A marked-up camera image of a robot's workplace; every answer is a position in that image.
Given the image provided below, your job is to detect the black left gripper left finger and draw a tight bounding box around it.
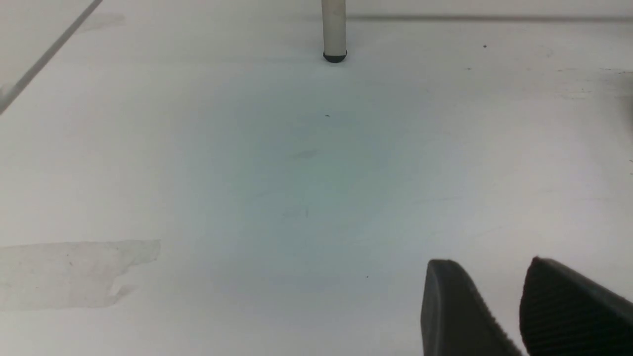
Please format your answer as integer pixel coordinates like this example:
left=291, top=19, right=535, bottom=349
left=421, top=259, right=523, bottom=356

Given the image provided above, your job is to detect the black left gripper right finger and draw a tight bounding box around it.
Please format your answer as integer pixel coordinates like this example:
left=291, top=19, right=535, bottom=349
left=519, top=257, right=633, bottom=356

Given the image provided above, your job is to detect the stainless steel shoe rack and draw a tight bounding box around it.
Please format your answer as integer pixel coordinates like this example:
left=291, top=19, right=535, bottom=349
left=321, top=0, right=347, bottom=63

